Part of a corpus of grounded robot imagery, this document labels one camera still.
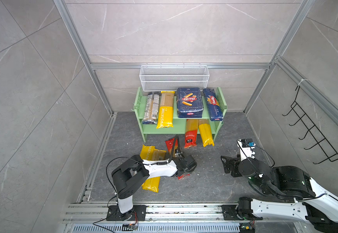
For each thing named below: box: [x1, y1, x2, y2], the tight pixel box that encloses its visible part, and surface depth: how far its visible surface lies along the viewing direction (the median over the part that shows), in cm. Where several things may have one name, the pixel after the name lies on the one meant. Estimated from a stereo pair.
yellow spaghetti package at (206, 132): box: [198, 118, 215, 148], surface depth 90 cm
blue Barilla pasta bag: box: [176, 87, 204, 118], surface depth 81 cm
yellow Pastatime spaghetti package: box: [156, 91, 175, 129], surface depth 83 cm
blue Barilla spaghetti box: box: [202, 88, 224, 122], surface depth 83 cm
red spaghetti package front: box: [184, 118, 199, 149], surface depth 92 cm
